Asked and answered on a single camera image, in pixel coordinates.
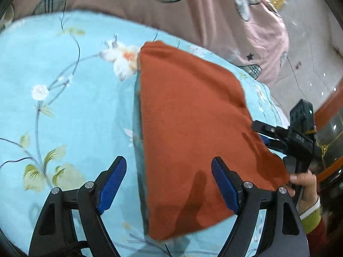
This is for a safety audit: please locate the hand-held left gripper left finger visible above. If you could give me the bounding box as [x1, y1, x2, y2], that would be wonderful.
[28, 156, 127, 257]

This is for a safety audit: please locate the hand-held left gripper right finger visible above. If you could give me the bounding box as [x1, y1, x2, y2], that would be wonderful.
[211, 157, 310, 257]

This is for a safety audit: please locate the light blue floral bed sheet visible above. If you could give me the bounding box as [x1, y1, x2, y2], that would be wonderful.
[0, 10, 290, 257]

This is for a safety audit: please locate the pink quilt with plaid hearts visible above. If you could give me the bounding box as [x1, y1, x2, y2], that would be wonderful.
[0, 0, 290, 85]

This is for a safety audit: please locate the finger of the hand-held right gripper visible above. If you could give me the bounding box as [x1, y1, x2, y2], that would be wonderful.
[261, 135, 289, 156]
[252, 120, 290, 140]

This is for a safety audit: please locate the orange knit sweater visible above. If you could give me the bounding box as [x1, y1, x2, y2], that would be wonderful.
[135, 40, 291, 243]

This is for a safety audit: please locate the wooden glass cabinet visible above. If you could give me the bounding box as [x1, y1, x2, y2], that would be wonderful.
[312, 82, 343, 190]

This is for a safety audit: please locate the person's right hand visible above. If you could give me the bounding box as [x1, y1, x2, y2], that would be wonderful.
[284, 172, 319, 215]

